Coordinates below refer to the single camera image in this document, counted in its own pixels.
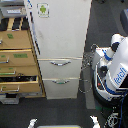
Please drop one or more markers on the white fridge door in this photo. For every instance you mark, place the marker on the white fridge door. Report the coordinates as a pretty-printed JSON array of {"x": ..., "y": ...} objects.
[{"x": 63, "y": 32}]

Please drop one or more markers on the green android sticker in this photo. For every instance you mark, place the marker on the green android sticker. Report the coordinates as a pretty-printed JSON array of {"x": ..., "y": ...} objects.
[{"x": 43, "y": 9}]

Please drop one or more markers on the white fridge body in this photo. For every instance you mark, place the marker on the white fridge body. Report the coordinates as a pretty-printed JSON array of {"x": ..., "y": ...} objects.
[{"x": 59, "y": 29}]

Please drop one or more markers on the white blue robot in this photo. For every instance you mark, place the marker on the white blue robot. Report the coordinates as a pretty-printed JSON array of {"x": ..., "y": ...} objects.
[{"x": 110, "y": 71}]

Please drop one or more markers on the lower fridge drawer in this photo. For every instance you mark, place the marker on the lower fridge drawer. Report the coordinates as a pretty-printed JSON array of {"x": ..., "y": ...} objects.
[{"x": 61, "y": 88}]

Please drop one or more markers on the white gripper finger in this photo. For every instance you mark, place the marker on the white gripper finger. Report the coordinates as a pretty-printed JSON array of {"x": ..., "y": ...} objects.
[
  {"x": 32, "y": 123},
  {"x": 95, "y": 121}
]

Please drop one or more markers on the grey box on cabinet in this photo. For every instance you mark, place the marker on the grey box on cabinet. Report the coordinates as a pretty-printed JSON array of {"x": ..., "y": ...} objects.
[{"x": 13, "y": 11}]

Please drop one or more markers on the wooden drawer cabinet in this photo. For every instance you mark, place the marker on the wooden drawer cabinet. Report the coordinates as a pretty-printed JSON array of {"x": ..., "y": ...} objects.
[{"x": 19, "y": 69}]

